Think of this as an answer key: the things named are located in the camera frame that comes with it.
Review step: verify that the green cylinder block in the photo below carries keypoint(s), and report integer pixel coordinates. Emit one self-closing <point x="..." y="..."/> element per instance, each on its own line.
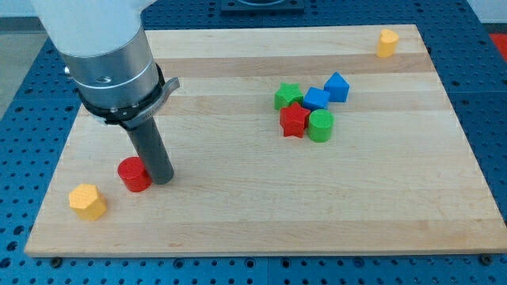
<point x="320" y="125"/>

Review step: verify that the blue cube block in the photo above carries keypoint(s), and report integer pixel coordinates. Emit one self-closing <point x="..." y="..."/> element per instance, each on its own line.
<point x="316" y="99"/>

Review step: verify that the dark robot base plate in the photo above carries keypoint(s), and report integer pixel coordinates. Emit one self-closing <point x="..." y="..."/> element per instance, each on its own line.
<point x="260" y="6"/>

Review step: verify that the light wooden board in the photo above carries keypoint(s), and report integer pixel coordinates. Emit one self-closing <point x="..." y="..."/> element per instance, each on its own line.
<point x="396" y="177"/>

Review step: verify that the yellow hexagon block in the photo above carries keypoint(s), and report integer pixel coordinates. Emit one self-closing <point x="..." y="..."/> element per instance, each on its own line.
<point x="87" y="202"/>

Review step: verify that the green star block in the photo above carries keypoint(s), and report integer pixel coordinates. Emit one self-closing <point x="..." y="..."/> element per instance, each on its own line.
<point x="287" y="94"/>

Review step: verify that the red cylinder block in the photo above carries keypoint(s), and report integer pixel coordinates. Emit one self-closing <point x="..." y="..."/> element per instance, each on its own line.
<point x="134" y="175"/>

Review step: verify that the blue pentagon block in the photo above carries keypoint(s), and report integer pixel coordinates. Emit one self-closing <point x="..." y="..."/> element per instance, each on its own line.
<point x="337" y="87"/>

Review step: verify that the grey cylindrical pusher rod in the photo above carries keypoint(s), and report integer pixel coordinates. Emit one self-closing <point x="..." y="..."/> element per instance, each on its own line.
<point x="151" y="150"/>

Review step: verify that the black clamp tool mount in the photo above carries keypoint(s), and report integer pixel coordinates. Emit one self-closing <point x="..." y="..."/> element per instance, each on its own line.
<point x="124" y="104"/>

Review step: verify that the yellow heart block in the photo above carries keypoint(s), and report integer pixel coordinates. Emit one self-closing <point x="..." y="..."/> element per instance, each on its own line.
<point x="387" y="43"/>

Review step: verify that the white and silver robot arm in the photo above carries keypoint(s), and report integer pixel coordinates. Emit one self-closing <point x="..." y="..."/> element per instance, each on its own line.
<point x="106" y="52"/>

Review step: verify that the red star block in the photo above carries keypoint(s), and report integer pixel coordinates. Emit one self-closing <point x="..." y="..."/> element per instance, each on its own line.
<point x="294" y="120"/>

